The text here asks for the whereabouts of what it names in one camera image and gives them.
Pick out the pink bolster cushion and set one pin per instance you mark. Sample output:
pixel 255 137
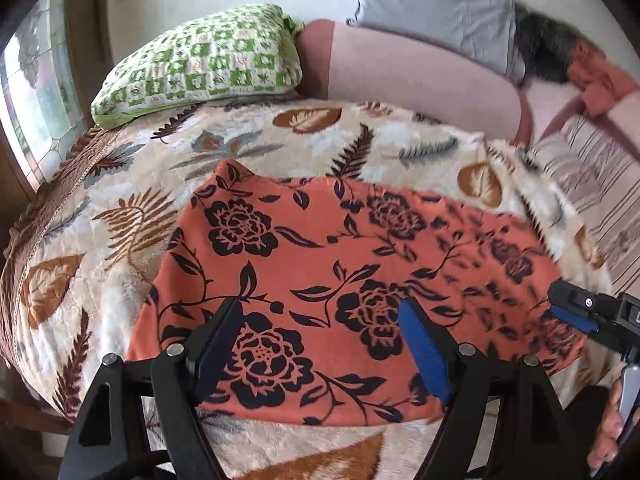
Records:
pixel 356 64

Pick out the person's right hand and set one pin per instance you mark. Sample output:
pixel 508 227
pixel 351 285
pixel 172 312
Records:
pixel 605 448

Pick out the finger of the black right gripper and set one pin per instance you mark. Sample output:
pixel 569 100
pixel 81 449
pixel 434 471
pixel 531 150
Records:
pixel 565 296

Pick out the black fluffy cushion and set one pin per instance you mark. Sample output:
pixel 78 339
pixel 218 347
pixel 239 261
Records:
pixel 546 45

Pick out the brown quilted bedspread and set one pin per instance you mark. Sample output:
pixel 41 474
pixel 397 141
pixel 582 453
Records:
pixel 32 222

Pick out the orange floral garment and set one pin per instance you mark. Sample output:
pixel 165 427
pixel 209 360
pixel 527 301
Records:
pixel 321 267

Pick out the grey pillow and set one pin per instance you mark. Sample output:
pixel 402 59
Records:
pixel 481 30

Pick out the leaf-pattern beige blanket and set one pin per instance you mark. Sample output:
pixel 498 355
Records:
pixel 94 264

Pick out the stained glass window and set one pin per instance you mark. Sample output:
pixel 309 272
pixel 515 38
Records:
pixel 40 111

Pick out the orange-red crumpled cloth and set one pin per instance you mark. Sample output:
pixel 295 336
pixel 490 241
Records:
pixel 603 84

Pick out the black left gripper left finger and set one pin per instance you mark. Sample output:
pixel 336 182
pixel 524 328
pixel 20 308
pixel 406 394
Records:
pixel 139 419

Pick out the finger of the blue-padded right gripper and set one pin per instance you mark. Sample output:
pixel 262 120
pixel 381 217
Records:
pixel 582 324

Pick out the striped floral pillow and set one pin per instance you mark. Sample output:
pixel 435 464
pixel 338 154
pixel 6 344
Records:
pixel 601 181

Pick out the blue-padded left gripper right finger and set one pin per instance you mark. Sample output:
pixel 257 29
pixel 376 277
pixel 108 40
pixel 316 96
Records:
pixel 503 419

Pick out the green checkered pillow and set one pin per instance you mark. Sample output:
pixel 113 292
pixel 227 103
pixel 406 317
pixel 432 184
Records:
pixel 247 50

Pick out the pink bolster at right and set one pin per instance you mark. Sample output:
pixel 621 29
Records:
pixel 552 105

